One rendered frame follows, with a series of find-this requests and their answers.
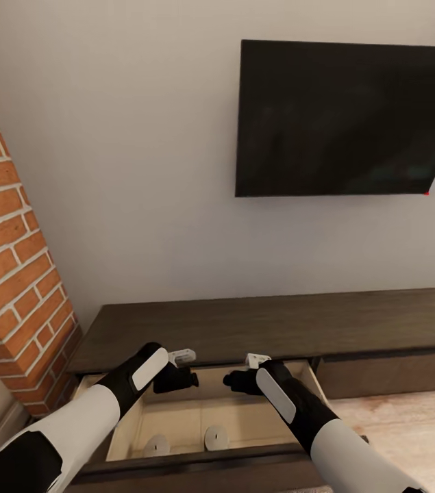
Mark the pillar candle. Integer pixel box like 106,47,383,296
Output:
143,434,171,457
204,425,229,451

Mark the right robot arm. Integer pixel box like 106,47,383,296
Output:
223,353,430,493

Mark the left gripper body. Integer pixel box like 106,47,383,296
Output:
148,342,192,394

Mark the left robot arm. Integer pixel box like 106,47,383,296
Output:
0,342,199,493

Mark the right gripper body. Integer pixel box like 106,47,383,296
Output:
229,369,257,395

